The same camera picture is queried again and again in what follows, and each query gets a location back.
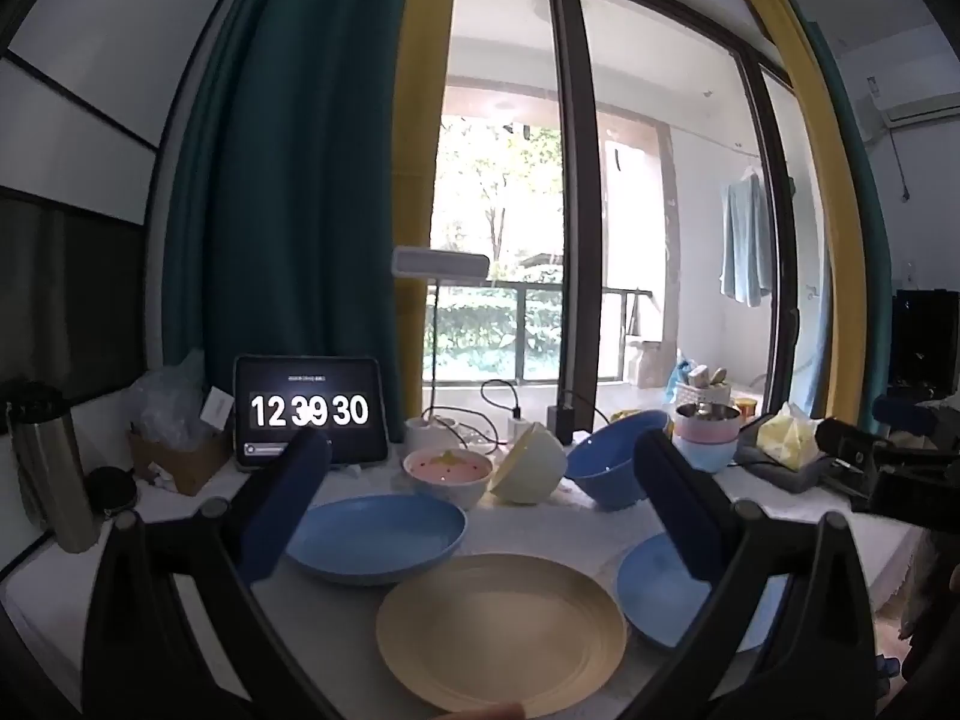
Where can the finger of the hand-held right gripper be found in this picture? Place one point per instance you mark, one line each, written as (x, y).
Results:
(904, 412)
(844, 439)

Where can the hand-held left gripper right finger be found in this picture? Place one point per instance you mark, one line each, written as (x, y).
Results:
(675, 510)

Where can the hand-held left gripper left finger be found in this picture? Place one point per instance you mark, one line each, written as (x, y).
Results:
(285, 502)

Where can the blue plate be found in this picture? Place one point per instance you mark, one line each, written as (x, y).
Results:
(652, 592)
(375, 536)

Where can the dark blue bowl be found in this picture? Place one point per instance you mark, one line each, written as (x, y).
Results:
(600, 465)

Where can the cream bowl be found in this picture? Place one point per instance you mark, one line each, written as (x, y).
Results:
(529, 465)

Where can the strawberry print bowl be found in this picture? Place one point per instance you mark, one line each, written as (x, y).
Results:
(446, 469)

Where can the beige plate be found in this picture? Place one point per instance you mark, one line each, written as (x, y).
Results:
(502, 630)

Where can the dark grey flat case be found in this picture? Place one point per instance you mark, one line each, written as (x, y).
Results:
(821, 476)

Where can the yellow tissue pack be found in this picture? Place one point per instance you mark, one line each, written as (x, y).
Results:
(784, 439)

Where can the light blue bowl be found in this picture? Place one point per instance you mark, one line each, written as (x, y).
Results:
(709, 456)

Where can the pink bowl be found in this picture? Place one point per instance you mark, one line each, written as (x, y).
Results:
(705, 431)

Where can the black tablet clock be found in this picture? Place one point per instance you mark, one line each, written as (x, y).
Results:
(311, 409)

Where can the brown cardboard box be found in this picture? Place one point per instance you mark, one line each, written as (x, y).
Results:
(180, 465)

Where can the teal curtain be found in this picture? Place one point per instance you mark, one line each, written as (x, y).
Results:
(285, 165)
(870, 240)

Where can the small white box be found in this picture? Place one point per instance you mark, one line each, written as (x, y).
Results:
(217, 406)

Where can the white woven basket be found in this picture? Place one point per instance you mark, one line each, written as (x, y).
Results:
(701, 394)

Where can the blue bag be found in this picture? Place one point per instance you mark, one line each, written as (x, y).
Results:
(681, 379)

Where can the black charger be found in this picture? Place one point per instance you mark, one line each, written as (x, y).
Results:
(561, 424)

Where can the balcony cardboard box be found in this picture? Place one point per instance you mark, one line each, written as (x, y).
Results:
(651, 364)

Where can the white textured tablecloth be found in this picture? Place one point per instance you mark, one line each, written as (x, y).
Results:
(525, 529)

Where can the clear plastic bag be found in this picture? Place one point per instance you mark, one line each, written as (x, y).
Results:
(165, 397)

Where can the yellow curtain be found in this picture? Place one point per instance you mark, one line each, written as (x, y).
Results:
(825, 202)
(420, 127)

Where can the round black lid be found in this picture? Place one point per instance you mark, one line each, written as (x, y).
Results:
(112, 491)

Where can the white charger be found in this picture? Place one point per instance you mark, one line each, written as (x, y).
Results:
(521, 426)

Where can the white power strip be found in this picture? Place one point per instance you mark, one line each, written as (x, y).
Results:
(487, 441)

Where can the light blue hanging towel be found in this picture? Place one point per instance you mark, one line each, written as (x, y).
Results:
(746, 240)

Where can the white air conditioner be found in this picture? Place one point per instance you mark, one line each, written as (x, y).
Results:
(922, 109)

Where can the steel thermos bottle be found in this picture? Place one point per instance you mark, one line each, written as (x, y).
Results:
(52, 465)

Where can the balcony railing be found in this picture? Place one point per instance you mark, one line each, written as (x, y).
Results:
(517, 292)

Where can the white desk lamp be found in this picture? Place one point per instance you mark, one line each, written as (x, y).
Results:
(442, 266)

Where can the dark sliding door frame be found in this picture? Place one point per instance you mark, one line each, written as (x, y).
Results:
(574, 202)

